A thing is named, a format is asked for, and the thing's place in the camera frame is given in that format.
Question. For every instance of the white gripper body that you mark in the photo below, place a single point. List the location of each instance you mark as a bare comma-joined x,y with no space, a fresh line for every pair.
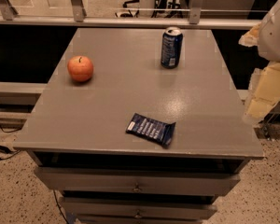
275,36

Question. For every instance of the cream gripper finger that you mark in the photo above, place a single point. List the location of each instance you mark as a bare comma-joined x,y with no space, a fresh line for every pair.
250,38
263,94

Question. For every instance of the red orange apple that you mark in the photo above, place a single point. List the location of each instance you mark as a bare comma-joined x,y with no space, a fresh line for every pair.
80,68

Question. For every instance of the blue rxbar wrapper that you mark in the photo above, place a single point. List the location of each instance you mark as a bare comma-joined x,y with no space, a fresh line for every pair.
152,130

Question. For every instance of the blue soda can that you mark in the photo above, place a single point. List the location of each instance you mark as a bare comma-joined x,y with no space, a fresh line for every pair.
172,39

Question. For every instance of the grey drawer cabinet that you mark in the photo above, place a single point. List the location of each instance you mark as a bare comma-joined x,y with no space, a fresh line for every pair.
83,126

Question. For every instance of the upper grey drawer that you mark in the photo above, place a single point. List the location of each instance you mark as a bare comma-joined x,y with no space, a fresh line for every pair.
147,182

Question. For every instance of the grey drawer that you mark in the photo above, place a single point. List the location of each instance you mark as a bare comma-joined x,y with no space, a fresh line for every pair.
136,209
147,182

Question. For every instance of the lower grey drawer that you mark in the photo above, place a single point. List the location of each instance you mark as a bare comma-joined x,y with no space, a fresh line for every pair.
136,209

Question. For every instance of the metal railing frame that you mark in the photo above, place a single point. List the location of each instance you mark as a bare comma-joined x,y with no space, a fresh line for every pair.
198,14

